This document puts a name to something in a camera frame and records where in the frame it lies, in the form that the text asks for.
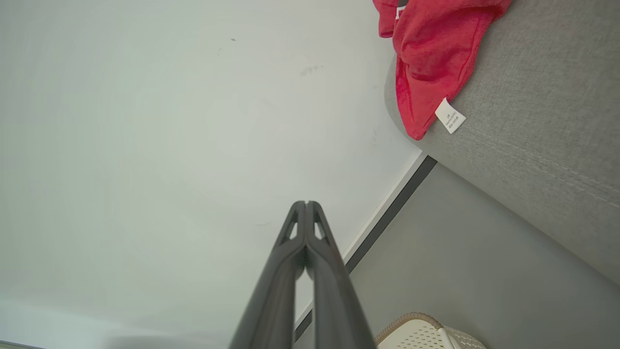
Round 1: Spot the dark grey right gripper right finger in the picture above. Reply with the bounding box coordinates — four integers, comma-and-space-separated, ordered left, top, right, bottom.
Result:
305, 201, 377, 349

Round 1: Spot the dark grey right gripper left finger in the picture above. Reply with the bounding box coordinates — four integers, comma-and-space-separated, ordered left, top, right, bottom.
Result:
229, 201, 308, 349

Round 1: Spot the red garment with white trim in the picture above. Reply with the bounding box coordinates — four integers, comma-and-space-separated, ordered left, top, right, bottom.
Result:
372, 0, 512, 141

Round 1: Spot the beige perforated laundry basket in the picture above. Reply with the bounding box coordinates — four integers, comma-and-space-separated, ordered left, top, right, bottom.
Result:
374, 313, 487, 349

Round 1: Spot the grey fabric sofa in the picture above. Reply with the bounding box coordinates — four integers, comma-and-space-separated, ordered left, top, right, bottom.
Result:
385, 0, 620, 286

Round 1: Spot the dark wall baseboard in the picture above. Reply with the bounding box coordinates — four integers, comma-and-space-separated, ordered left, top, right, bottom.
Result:
293, 155, 437, 341

